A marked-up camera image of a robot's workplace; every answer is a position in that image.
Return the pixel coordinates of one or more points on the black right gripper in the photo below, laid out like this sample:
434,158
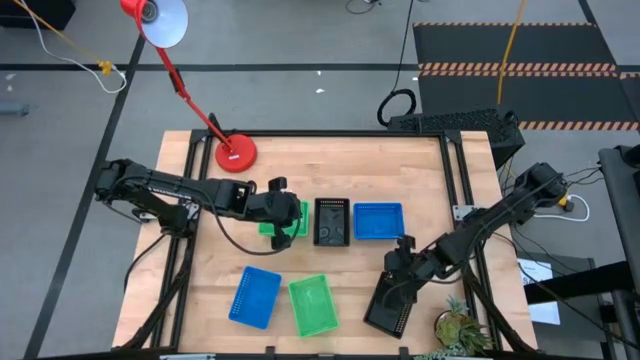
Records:
410,265

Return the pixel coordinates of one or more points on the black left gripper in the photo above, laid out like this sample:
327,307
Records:
275,210

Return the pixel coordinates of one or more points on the blue plastic basket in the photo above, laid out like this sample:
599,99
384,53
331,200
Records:
378,221
255,297

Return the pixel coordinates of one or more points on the black plastic basket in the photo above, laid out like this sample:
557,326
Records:
387,317
332,222

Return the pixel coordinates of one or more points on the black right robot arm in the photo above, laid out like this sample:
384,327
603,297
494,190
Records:
500,215

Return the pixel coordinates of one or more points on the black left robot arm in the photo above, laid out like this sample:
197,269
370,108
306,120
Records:
165,187

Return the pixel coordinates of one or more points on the red desk lamp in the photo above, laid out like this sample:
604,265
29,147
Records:
236,154

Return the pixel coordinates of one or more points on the silver mounting plate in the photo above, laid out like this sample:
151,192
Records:
194,212
461,212

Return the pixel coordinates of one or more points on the potted succulent plant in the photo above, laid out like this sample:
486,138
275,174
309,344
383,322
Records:
457,330

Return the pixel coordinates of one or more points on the white paper sheet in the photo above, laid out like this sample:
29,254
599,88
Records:
540,272

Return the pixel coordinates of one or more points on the black computer case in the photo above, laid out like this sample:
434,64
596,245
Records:
450,122

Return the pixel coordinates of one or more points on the silver aluminium bar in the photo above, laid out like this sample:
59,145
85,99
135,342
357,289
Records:
187,357

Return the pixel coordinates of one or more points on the black hazard-striped floor mat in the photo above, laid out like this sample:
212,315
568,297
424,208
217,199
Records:
550,47

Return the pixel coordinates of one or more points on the grey floor object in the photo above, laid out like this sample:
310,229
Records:
12,109

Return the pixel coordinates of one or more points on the black floor box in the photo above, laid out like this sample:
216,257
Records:
35,12

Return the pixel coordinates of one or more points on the black metal table frame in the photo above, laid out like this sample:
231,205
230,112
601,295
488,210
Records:
325,133

